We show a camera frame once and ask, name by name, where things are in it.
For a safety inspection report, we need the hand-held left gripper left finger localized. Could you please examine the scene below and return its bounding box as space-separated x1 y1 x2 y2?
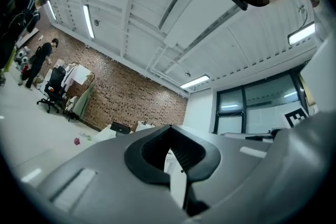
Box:
36 124 190 224

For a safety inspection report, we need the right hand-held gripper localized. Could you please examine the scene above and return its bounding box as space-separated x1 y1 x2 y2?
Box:
245 38 336 140

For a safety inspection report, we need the long ceiling light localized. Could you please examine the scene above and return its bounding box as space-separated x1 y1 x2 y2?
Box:
46 0 57 20
287 22 316 46
180 74 211 89
82 4 96 39

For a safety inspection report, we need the black clothes rack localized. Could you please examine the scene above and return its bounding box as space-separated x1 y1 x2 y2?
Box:
62 61 96 123

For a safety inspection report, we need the black framed glass partition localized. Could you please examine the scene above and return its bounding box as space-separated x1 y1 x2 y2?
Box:
216 70 311 135

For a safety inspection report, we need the white backpack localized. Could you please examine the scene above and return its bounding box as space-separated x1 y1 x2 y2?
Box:
65 96 79 113

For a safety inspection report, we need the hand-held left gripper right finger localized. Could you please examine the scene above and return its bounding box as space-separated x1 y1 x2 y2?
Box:
170 110 336 224

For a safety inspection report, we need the black curved cable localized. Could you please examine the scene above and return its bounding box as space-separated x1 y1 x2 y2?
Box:
298 5 309 29

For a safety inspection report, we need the black office chair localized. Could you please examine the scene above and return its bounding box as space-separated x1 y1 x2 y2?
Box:
36 66 67 113

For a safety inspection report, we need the black rectangular box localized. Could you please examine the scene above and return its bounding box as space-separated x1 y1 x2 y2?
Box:
110 121 131 134

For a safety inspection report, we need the green garment bag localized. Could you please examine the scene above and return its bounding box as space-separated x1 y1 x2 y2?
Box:
75 83 95 120

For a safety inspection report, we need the white cabinet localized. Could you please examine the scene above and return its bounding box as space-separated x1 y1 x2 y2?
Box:
135 120 155 132

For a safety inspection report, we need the black head-worn camera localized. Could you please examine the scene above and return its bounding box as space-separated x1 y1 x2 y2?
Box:
229 0 249 12

